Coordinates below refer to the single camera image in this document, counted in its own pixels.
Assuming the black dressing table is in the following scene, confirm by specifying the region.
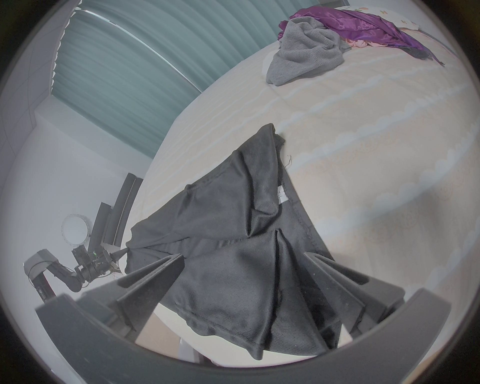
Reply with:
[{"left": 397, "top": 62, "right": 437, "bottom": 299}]
[{"left": 90, "top": 202, "right": 112, "bottom": 256}]

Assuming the small black garment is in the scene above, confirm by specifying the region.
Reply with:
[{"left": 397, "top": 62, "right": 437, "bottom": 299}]
[{"left": 401, "top": 45, "right": 432, "bottom": 61}]

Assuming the grey garment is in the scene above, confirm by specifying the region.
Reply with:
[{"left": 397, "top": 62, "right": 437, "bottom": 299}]
[{"left": 265, "top": 17, "right": 350, "bottom": 87}]

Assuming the black T-shirt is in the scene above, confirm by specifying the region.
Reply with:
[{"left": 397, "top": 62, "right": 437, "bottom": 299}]
[{"left": 125, "top": 124, "right": 342, "bottom": 361}]

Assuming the purple garment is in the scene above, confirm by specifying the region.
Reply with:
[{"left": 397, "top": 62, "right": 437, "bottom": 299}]
[{"left": 277, "top": 5, "right": 446, "bottom": 67}]

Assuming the black chest of drawers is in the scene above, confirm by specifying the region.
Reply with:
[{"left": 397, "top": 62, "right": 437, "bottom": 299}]
[{"left": 105, "top": 172, "right": 144, "bottom": 245}]

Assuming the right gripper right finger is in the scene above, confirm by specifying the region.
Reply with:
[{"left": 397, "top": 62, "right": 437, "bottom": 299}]
[{"left": 302, "top": 252, "right": 406, "bottom": 335}]

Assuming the pink garment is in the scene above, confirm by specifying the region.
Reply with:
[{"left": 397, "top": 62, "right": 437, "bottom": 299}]
[{"left": 345, "top": 37, "right": 385, "bottom": 49}]

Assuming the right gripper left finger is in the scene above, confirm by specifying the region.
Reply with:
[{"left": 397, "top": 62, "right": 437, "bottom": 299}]
[{"left": 80, "top": 254, "right": 185, "bottom": 339}]

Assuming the white printed pillow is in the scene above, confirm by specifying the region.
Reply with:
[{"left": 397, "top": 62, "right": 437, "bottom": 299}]
[{"left": 334, "top": 2, "right": 421, "bottom": 31}]

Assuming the bed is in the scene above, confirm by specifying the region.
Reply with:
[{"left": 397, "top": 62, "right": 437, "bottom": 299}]
[{"left": 133, "top": 0, "right": 480, "bottom": 361}]

